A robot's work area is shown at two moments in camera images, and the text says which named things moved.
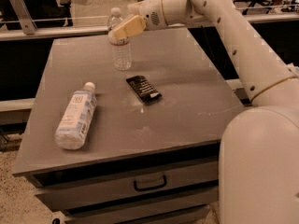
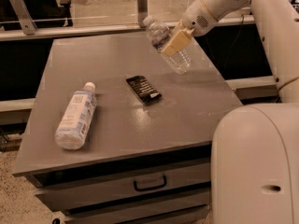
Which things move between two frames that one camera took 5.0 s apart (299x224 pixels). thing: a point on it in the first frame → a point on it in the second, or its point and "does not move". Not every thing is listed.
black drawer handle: (149, 188) does not move
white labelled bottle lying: (76, 118) does not move
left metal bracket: (23, 15) does not move
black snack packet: (143, 89) does not move
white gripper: (151, 11) → (197, 19)
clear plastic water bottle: (121, 56) → (182, 60)
